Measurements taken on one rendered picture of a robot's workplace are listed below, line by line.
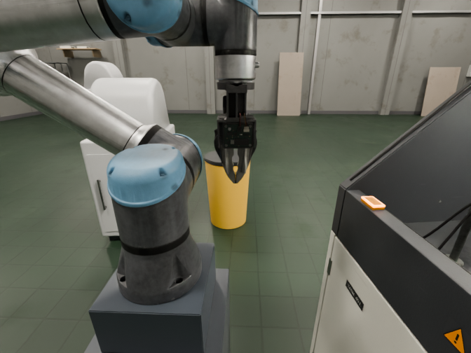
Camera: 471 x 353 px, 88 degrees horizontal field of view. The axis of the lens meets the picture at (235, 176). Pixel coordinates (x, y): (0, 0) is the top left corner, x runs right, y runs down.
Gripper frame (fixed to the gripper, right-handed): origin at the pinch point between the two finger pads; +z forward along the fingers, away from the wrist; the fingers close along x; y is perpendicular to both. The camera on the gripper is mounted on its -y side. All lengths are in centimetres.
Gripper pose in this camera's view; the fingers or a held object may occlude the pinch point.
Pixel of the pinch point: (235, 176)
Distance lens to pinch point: 55.1
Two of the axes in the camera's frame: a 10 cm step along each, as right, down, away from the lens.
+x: 10.0, -0.1, 0.3
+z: 0.0, 9.3, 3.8
